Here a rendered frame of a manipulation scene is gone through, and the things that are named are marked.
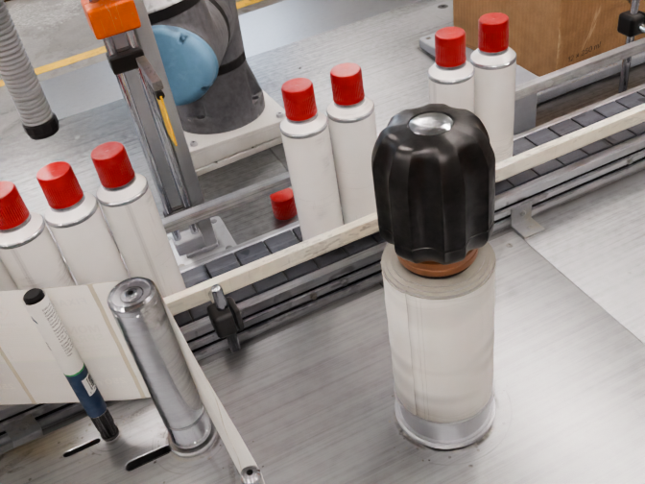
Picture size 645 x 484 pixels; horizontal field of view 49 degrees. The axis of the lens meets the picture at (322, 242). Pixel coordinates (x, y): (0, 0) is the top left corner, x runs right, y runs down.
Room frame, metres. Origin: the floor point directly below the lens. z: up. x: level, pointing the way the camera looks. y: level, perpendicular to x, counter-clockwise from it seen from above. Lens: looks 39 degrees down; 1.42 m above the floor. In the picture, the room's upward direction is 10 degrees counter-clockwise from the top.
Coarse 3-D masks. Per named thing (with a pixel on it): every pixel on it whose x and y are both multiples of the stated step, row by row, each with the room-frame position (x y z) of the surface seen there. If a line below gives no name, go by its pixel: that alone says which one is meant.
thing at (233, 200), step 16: (624, 48) 0.84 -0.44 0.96; (640, 48) 0.84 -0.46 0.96; (576, 64) 0.82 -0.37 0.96; (592, 64) 0.82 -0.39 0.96; (608, 64) 0.83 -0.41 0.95; (544, 80) 0.79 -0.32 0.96; (560, 80) 0.80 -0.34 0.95; (288, 176) 0.68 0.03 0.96; (240, 192) 0.67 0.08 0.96; (256, 192) 0.67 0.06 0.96; (272, 192) 0.67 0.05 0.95; (192, 208) 0.65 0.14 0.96; (208, 208) 0.65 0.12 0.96; (224, 208) 0.66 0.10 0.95; (176, 224) 0.64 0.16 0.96
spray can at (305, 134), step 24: (288, 96) 0.65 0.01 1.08; (312, 96) 0.65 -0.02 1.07; (288, 120) 0.66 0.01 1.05; (312, 120) 0.65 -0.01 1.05; (288, 144) 0.65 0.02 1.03; (312, 144) 0.64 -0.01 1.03; (288, 168) 0.66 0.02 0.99; (312, 168) 0.64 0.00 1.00; (312, 192) 0.64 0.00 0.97; (336, 192) 0.65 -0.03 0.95; (312, 216) 0.64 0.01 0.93; (336, 216) 0.64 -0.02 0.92
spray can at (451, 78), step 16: (448, 32) 0.72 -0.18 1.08; (464, 32) 0.71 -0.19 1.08; (448, 48) 0.70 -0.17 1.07; (464, 48) 0.71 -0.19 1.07; (448, 64) 0.70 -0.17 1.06; (464, 64) 0.71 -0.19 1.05; (432, 80) 0.71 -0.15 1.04; (448, 80) 0.69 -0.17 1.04; (464, 80) 0.69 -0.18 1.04; (432, 96) 0.71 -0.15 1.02; (448, 96) 0.69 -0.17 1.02; (464, 96) 0.69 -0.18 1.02
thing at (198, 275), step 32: (640, 96) 0.84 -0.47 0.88; (544, 128) 0.81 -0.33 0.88; (576, 128) 0.80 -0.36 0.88; (640, 128) 0.77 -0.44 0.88; (576, 160) 0.73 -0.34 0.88; (224, 256) 0.66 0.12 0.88; (256, 256) 0.65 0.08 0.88; (320, 256) 0.63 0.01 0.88; (256, 288) 0.59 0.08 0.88; (192, 320) 0.57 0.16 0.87
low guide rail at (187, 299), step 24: (624, 120) 0.75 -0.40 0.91; (552, 144) 0.72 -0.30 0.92; (576, 144) 0.73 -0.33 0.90; (504, 168) 0.69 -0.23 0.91; (528, 168) 0.70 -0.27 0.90; (312, 240) 0.62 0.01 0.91; (336, 240) 0.62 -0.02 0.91; (264, 264) 0.59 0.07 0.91; (288, 264) 0.60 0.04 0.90; (192, 288) 0.57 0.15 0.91
